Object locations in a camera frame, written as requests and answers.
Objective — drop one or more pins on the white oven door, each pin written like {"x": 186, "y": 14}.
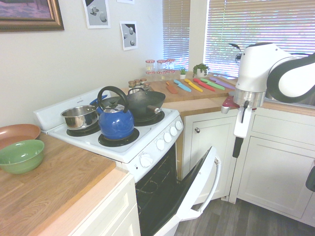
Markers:
{"x": 197, "y": 186}

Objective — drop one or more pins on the tiny potted plant white pot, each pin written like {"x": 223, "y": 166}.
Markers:
{"x": 182, "y": 74}

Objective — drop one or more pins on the white cabinet with wood top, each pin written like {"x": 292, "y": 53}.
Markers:
{"x": 73, "y": 191}

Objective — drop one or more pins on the steel sink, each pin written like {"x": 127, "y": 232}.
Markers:
{"x": 290, "y": 101}

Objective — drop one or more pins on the green ceramic bowl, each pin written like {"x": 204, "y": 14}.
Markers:
{"x": 22, "y": 157}

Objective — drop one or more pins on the black kitchen faucet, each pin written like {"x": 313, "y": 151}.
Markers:
{"x": 236, "y": 50}

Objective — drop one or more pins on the red mount with grey camera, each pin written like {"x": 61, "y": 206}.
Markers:
{"x": 227, "y": 102}

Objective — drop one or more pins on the large grey shapes paper print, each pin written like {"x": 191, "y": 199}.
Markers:
{"x": 97, "y": 13}

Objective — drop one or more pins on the glass jar red checked lid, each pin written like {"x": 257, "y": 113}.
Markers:
{"x": 149, "y": 75}
{"x": 161, "y": 66}
{"x": 170, "y": 73}
{"x": 162, "y": 75}
{"x": 170, "y": 64}
{"x": 149, "y": 66}

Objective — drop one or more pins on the small grey shapes paper print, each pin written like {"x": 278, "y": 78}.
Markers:
{"x": 129, "y": 35}

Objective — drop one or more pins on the white stove knob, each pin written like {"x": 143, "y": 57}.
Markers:
{"x": 173, "y": 131}
{"x": 167, "y": 137}
{"x": 179, "y": 125}
{"x": 160, "y": 145}

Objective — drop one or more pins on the framed painting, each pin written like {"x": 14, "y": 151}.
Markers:
{"x": 27, "y": 14}

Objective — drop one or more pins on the large white oven knob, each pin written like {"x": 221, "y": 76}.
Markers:
{"x": 146, "y": 160}

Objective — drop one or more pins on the white electric stove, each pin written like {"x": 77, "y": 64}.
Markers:
{"x": 147, "y": 118}

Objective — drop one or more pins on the orange knife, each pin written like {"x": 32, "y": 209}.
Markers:
{"x": 172, "y": 89}

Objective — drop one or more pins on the purple knife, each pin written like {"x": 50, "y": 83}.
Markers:
{"x": 222, "y": 83}

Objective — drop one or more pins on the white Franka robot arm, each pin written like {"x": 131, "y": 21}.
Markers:
{"x": 253, "y": 68}

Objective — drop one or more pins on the black wok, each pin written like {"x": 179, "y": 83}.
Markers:
{"x": 145, "y": 100}

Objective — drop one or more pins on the blue knife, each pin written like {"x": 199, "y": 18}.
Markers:
{"x": 182, "y": 85}

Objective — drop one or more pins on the paper print edge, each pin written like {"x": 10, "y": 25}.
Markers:
{"x": 125, "y": 1}

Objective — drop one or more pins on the white cabinet under sink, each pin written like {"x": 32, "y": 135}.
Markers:
{"x": 273, "y": 167}

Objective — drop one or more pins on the red knife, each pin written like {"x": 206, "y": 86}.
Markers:
{"x": 203, "y": 84}

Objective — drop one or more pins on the black object at picture edge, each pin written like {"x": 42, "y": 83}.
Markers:
{"x": 310, "y": 178}

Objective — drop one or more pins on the spice jar brown lid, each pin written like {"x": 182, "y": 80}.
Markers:
{"x": 132, "y": 85}
{"x": 137, "y": 83}
{"x": 147, "y": 87}
{"x": 143, "y": 81}

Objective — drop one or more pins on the yellow knife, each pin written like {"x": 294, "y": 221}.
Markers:
{"x": 194, "y": 85}

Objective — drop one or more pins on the stainless steel pot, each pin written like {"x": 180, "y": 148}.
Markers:
{"x": 78, "y": 118}

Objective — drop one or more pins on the white cabinet door with knob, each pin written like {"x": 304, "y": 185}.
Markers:
{"x": 209, "y": 137}

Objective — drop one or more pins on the green knife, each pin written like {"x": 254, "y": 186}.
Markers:
{"x": 212, "y": 83}

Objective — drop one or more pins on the wide window blind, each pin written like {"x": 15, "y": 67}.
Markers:
{"x": 261, "y": 29}

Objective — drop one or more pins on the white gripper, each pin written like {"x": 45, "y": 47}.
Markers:
{"x": 242, "y": 124}

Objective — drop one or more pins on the bushy potted plant white pot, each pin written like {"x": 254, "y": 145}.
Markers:
{"x": 200, "y": 69}

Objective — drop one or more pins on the narrow window blind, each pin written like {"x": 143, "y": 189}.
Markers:
{"x": 176, "y": 34}

